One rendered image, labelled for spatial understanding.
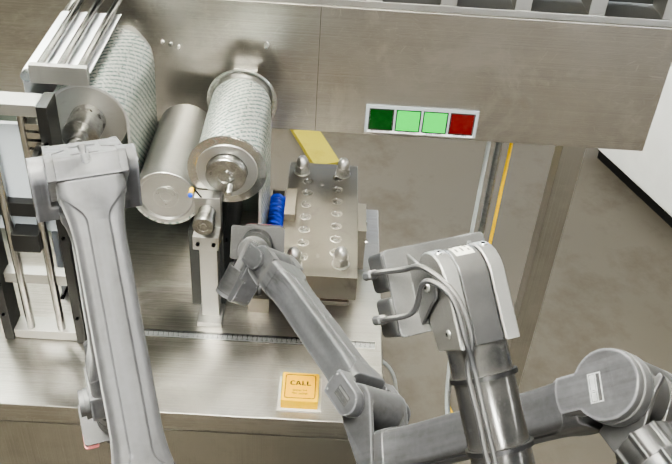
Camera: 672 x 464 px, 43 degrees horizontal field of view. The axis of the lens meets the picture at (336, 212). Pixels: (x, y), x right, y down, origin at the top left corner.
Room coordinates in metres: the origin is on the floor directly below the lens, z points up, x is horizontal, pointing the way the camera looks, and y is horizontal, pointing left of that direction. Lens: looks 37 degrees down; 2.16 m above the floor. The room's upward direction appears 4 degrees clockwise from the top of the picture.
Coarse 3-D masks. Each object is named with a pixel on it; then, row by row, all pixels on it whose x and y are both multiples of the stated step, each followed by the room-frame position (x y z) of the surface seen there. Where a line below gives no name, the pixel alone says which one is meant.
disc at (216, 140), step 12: (204, 144) 1.30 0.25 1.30; (216, 144) 1.30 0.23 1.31; (228, 144) 1.30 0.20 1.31; (240, 144) 1.30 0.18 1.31; (192, 156) 1.30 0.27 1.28; (252, 156) 1.30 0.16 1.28; (192, 168) 1.30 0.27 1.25; (264, 168) 1.30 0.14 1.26; (192, 180) 1.30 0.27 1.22; (264, 180) 1.30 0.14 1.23; (252, 192) 1.30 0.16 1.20
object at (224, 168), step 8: (216, 160) 1.28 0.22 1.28; (224, 160) 1.28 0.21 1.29; (232, 160) 1.28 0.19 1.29; (240, 160) 1.29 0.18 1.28; (208, 168) 1.28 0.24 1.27; (216, 168) 1.28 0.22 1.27; (224, 168) 1.28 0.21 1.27; (232, 168) 1.28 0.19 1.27; (240, 168) 1.28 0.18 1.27; (208, 176) 1.28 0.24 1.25; (216, 176) 1.28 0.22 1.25; (224, 176) 1.28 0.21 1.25; (232, 176) 1.28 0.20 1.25; (240, 176) 1.28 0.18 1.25; (216, 184) 1.28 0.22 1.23; (224, 184) 1.28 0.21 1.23; (240, 184) 1.28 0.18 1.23
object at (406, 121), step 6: (402, 114) 1.63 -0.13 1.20; (408, 114) 1.63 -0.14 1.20; (414, 114) 1.63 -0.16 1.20; (402, 120) 1.63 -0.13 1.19; (408, 120) 1.63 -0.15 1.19; (414, 120) 1.63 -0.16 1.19; (396, 126) 1.63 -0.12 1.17; (402, 126) 1.63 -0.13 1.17; (408, 126) 1.63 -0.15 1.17; (414, 126) 1.63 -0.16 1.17
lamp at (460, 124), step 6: (456, 114) 1.63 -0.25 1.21; (456, 120) 1.63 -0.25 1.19; (462, 120) 1.63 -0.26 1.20; (468, 120) 1.63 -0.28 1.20; (450, 126) 1.63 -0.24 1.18; (456, 126) 1.63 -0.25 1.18; (462, 126) 1.63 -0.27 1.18; (468, 126) 1.63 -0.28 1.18; (450, 132) 1.63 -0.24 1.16; (456, 132) 1.63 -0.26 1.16; (462, 132) 1.63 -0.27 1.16; (468, 132) 1.63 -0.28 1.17
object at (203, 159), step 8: (224, 144) 1.30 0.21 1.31; (208, 152) 1.29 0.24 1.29; (216, 152) 1.29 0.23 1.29; (224, 152) 1.29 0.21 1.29; (232, 152) 1.29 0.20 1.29; (240, 152) 1.29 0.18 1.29; (200, 160) 1.29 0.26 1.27; (208, 160) 1.29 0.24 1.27; (248, 160) 1.30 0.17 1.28; (200, 168) 1.29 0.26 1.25; (248, 168) 1.30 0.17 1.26; (256, 168) 1.30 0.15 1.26; (200, 176) 1.29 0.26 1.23; (248, 176) 1.30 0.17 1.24; (256, 176) 1.30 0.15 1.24; (208, 184) 1.29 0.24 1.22; (248, 184) 1.30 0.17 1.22; (232, 192) 1.29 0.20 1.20; (240, 192) 1.29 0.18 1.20
